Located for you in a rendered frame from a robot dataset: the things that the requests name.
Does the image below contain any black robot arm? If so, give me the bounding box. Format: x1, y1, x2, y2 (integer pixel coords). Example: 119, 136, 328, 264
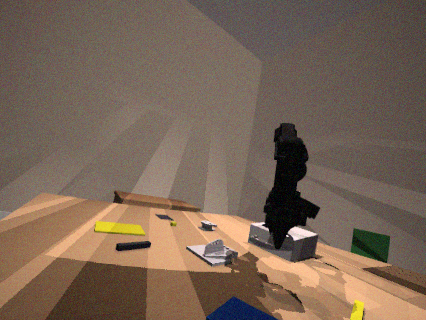
274, 123, 320, 219

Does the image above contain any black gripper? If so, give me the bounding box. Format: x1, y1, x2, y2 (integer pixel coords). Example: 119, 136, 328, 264
263, 183, 307, 249

